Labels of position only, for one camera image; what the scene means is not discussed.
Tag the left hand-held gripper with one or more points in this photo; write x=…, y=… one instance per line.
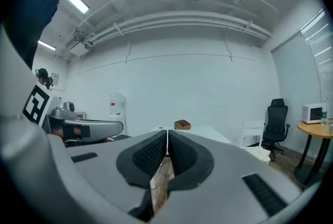
x=39, y=103

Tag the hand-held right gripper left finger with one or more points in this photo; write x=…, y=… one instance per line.
x=104, y=165

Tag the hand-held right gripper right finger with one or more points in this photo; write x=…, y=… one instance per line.
x=229, y=165

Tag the brown wooden compartment box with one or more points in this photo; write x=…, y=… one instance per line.
x=182, y=124

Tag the white wooden chair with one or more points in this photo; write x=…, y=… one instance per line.
x=252, y=130

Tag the black office chair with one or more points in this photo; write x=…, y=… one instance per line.
x=276, y=124

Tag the round wooden table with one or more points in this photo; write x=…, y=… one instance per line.
x=316, y=129

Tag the white microwave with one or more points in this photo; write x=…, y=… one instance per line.
x=312, y=113

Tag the clear plastic bottle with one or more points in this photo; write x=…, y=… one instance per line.
x=324, y=111

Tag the white window blind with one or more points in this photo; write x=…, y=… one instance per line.
x=304, y=69

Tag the white ceiling pipes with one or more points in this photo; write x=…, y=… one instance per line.
x=177, y=19

